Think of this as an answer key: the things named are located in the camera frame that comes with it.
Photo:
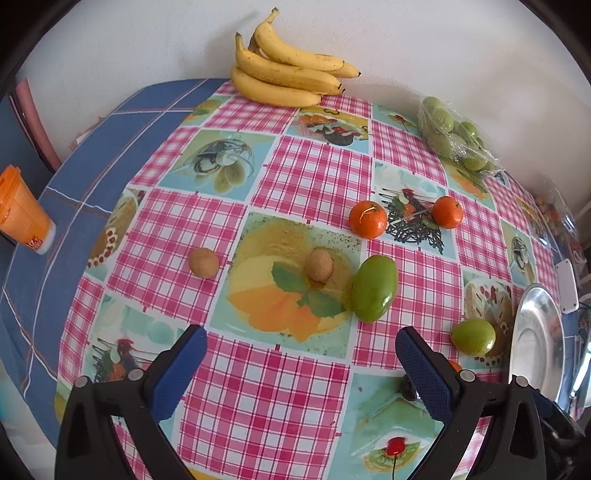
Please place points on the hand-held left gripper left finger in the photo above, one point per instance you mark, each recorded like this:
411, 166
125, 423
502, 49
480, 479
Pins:
180, 374

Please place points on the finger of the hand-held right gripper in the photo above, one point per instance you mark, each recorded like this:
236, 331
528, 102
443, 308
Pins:
563, 438

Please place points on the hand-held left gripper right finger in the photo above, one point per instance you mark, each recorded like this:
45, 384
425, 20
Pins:
425, 369

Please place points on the large green mango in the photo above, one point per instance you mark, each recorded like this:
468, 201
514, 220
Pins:
374, 288

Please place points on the round metal plate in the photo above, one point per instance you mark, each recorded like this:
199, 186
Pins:
538, 341

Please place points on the brown kiwi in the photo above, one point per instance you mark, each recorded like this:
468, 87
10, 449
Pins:
203, 263
318, 264

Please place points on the dark round object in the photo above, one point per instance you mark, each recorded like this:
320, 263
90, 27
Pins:
408, 387

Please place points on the small green mango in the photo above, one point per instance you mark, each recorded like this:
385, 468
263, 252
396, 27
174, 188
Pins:
473, 337

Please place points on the white flat object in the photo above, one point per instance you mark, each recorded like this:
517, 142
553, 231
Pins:
567, 286

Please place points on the tangerine with stem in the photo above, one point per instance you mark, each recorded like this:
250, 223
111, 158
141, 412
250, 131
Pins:
367, 219

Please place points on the clear bag of small fruit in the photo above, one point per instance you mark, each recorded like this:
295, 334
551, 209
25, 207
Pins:
551, 214

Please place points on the orange plastic cup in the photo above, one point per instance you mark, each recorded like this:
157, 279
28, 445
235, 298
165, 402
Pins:
23, 212

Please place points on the pink checked printed tablecloth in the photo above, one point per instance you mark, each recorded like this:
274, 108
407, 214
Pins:
300, 175

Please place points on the clear bag of green plums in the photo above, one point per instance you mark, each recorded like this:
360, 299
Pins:
443, 134

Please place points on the blue checked cloth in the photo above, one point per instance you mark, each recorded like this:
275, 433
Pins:
92, 152

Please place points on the pink flat board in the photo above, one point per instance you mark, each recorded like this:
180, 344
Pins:
34, 124

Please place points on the yellow banana bunch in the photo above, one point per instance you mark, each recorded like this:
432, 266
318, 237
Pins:
277, 78

